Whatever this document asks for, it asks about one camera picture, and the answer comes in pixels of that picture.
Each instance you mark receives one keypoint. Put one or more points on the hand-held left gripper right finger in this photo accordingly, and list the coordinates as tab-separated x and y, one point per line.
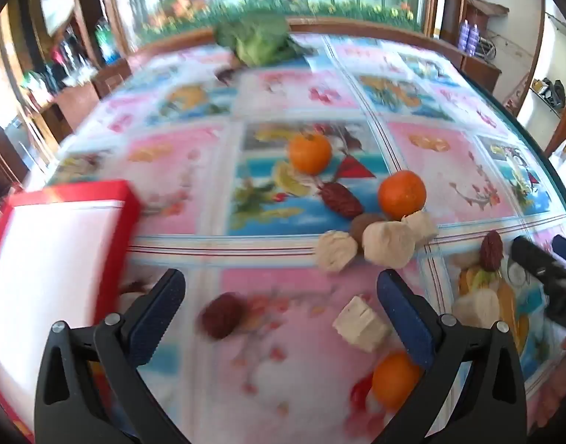
403	319

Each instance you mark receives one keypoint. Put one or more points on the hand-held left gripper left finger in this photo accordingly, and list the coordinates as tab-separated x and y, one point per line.
158	314

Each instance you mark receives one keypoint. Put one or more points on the orange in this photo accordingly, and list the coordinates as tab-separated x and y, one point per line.
310	152
394	381
401	194

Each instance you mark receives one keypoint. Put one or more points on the red date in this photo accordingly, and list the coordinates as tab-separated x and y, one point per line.
342	199
222	315
491	249

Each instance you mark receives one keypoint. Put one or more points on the beige tofu chunk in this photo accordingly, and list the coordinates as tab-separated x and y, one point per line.
388	244

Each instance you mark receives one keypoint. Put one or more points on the red tray with white bottom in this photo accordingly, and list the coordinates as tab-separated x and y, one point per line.
56	286

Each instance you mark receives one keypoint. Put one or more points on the wooden side cabinet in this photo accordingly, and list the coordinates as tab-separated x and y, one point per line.
484	62

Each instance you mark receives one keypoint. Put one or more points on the printed plastic tablecloth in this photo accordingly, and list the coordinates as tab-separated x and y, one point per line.
283	101

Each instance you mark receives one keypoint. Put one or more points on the wooden partition cabinet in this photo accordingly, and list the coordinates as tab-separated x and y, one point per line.
380	25

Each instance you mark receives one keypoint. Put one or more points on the green plastic bottle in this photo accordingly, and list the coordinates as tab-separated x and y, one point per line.
106	39

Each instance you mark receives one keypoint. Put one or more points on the green leafy vegetable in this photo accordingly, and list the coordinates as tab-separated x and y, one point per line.
257	37

